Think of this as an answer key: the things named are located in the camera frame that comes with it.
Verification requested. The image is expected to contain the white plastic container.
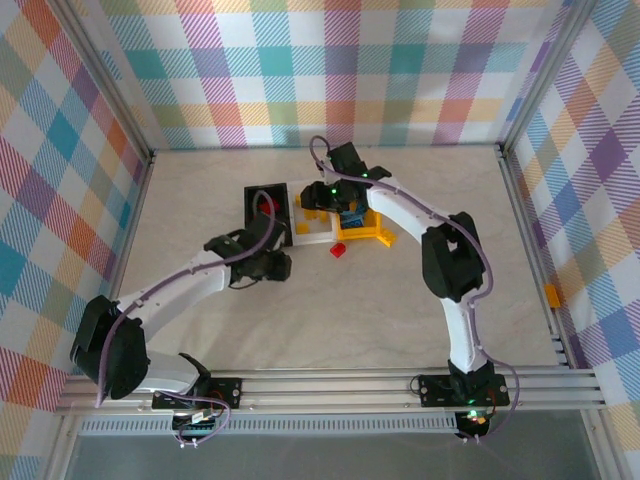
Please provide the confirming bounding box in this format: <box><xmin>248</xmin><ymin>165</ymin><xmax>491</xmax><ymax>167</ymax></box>
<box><xmin>287</xmin><ymin>179</ymin><xmax>339</xmax><ymax>247</ymax></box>

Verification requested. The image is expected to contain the yellow plastic container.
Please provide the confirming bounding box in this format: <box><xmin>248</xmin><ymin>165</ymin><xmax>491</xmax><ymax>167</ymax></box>
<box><xmin>334</xmin><ymin>199</ymin><xmax>399</xmax><ymax>249</ymax></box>

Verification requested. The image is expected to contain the black plastic container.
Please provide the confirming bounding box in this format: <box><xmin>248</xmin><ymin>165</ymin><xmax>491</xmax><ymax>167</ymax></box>
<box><xmin>243</xmin><ymin>183</ymin><xmax>297</xmax><ymax>249</ymax></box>

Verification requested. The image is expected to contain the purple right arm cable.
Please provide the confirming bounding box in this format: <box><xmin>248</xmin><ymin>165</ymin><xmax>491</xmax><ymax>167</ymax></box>
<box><xmin>308</xmin><ymin>135</ymin><xmax>521</xmax><ymax>445</ymax></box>

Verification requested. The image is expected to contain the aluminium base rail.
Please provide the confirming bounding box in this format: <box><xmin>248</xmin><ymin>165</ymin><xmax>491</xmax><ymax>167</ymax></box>
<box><xmin>54</xmin><ymin>368</ymin><xmax>609</xmax><ymax>415</ymax></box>

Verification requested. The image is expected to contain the aluminium side rail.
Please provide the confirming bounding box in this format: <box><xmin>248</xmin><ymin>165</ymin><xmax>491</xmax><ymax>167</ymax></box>
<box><xmin>92</xmin><ymin>148</ymin><xmax>157</xmax><ymax>376</ymax></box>
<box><xmin>496</xmin><ymin>143</ymin><xmax>576</xmax><ymax>371</ymax></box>

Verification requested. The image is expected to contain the grey slotted cable duct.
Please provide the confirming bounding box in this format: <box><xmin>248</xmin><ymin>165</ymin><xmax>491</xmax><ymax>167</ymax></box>
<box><xmin>78</xmin><ymin>418</ymin><xmax>460</xmax><ymax>436</ymax></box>

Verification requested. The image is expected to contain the aluminium corner post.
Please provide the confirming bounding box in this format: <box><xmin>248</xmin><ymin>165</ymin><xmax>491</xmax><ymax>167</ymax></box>
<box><xmin>499</xmin><ymin>0</ymin><xmax>601</xmax><ymax>151</ymax></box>
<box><xmin>59</xmin><ymin>0</ymin><xmax>154</xmax><ymax>156</ymax></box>

